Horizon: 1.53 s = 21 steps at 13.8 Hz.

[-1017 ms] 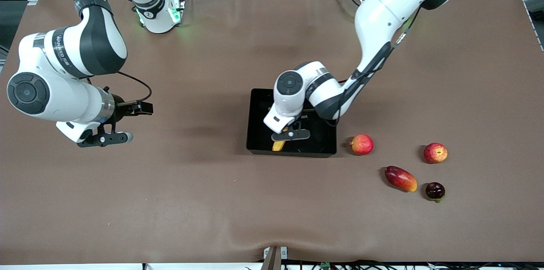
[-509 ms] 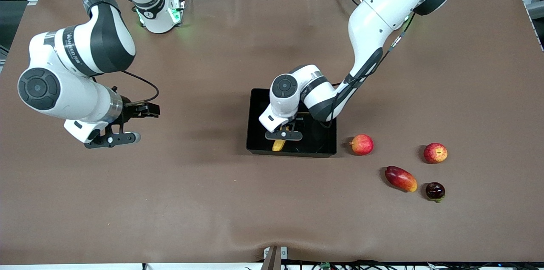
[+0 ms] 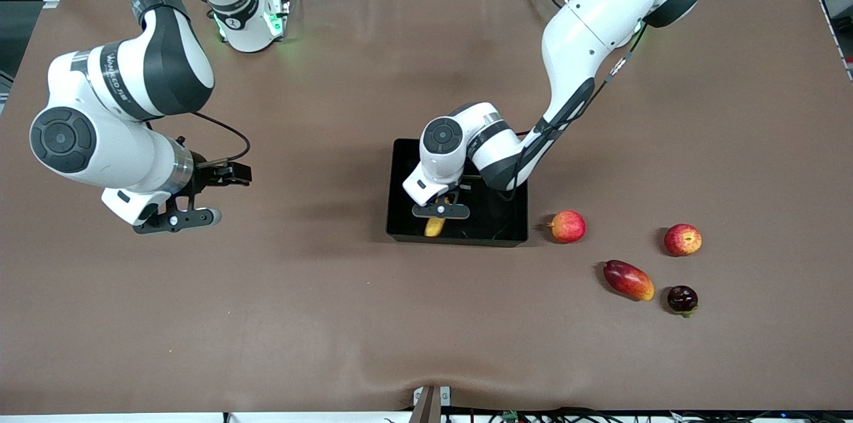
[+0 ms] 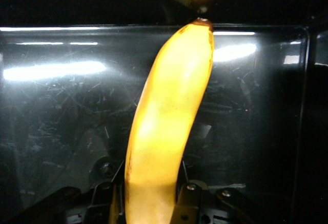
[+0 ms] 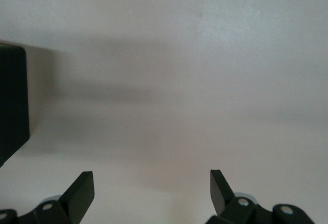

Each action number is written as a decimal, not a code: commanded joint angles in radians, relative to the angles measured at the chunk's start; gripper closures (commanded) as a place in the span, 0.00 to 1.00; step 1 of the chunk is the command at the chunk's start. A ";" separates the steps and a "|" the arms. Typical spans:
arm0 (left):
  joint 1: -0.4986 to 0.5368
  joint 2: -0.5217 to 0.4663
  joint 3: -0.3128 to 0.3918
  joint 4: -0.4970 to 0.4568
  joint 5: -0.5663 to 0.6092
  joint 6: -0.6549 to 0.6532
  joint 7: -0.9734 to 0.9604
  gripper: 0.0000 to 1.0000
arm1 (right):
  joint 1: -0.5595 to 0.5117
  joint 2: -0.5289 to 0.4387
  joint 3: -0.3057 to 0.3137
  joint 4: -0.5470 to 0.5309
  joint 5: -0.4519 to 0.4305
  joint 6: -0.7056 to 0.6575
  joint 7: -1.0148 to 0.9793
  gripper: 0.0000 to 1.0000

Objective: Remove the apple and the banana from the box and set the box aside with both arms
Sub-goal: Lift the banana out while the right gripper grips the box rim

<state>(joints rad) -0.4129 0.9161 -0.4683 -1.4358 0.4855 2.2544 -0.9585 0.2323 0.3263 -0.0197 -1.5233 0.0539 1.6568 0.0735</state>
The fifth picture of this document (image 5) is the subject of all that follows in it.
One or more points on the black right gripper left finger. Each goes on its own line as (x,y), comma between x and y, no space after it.
(71,203)

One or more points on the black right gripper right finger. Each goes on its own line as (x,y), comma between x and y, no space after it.
(230,208)

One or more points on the black rectangular plastic box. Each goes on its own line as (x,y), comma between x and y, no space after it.
(12,93)

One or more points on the brown table cover cloth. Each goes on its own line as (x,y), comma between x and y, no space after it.
(166,80)

